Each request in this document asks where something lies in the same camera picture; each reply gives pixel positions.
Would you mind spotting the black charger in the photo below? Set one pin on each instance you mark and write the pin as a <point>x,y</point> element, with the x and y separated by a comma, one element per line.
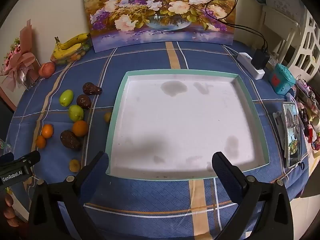
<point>260,59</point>

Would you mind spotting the pink flower bouquet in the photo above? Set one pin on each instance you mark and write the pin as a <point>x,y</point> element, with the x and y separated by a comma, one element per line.
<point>20,62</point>

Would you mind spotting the teal box with red patch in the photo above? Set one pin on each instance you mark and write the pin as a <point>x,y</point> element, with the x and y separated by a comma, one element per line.
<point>282,78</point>

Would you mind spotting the red apple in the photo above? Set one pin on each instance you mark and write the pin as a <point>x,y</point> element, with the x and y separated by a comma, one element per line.
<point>47,69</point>

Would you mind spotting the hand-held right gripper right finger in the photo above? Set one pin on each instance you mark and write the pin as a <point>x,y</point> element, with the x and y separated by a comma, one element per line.
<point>226,177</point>

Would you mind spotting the round brown avocado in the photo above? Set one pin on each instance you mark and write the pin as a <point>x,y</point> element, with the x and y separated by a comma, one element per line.
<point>83,101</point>

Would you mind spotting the blue plaid tablecloth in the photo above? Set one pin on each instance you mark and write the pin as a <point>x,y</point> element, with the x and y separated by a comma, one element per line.
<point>150,197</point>

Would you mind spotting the green fruit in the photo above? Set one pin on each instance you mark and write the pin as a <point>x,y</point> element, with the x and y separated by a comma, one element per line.
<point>76,113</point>
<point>66,98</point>

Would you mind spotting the yellow banana bunch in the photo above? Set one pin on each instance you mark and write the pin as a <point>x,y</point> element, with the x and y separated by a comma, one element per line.
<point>70,43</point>

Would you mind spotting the small yellow fruit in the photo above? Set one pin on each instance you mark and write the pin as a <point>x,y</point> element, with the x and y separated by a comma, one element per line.
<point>74,165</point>
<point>108,117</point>

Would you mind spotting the large brown avocado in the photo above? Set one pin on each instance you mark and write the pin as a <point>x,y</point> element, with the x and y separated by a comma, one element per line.
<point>70,140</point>

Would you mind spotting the pile of small accessories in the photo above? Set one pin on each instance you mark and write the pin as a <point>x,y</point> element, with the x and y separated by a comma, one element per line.
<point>308,120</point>

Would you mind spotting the white tray with green rim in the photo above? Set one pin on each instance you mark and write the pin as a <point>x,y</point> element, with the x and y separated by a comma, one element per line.
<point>180,125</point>

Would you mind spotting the white lattice chair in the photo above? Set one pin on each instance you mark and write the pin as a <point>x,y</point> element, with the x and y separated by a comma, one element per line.
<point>310,47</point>

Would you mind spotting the smartphone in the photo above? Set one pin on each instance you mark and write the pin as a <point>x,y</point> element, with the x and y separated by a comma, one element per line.
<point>292,135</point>

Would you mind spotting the large orange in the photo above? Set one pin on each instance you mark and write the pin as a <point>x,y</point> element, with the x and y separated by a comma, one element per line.
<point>80,128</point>

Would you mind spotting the brown avocado with stem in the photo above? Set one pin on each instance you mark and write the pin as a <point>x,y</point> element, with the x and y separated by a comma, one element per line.
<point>90,89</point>

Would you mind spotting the floral painting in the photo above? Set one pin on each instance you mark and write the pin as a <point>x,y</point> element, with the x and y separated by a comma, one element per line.
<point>160,12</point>

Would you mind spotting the white power strip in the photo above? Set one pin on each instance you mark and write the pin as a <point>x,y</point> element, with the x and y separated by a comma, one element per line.
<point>246,61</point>

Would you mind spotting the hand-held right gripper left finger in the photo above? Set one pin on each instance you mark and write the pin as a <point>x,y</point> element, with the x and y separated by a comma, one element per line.
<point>96,177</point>

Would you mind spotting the person's left hand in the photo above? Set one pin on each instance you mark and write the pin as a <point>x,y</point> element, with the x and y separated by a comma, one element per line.
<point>10,212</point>

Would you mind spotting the small orange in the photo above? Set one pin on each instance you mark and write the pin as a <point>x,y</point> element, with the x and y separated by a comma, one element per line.
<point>41,142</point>
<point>47,131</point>

